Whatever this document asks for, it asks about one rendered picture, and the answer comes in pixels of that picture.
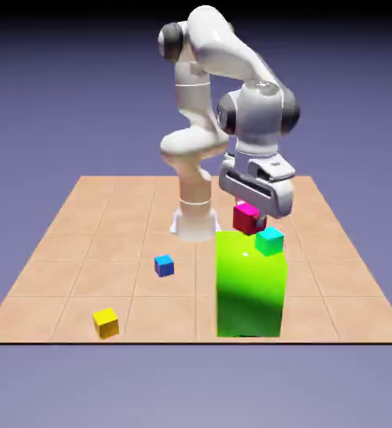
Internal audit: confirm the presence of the large green box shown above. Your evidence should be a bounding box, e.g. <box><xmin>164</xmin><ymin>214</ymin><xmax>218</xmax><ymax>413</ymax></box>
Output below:
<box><xmin>215</xmin><ymin>229</ymin><xmax>288</xmax><ymax>338</ymax></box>

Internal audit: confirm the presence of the small cyan cube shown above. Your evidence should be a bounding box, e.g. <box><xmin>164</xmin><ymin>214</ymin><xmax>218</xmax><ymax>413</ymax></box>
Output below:
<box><xmin>254</xmin><ymin>227</ymin><xmax>285</xmax><ymax>257</ymax></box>

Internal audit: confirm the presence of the small blue cube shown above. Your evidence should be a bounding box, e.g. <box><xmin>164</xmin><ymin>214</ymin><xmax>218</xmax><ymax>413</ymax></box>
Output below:
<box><xmin>154</xmin><ymin>254</ymin><xmax>176</xmax><ymax>278</ymax></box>

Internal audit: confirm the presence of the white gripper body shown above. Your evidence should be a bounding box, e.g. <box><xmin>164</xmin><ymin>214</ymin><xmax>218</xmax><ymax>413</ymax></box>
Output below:
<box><xmin>218</xmin><ymin>159</ymin><xmax>295</xmax><ymax>220</ymax></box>

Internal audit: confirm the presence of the small yellow cube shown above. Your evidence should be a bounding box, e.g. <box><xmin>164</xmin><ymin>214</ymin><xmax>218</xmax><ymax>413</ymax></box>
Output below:
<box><xmin>92</xmin><ymin>308</ymin><xmax>120</xmax><ymax>339</ymax></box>

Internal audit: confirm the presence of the small magenta cube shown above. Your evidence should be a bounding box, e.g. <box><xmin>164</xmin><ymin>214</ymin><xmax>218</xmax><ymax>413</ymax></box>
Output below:
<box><xmin>232</xmin><ymin>201</ymin><xmax>267</xmax><ymax>236</ymax></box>

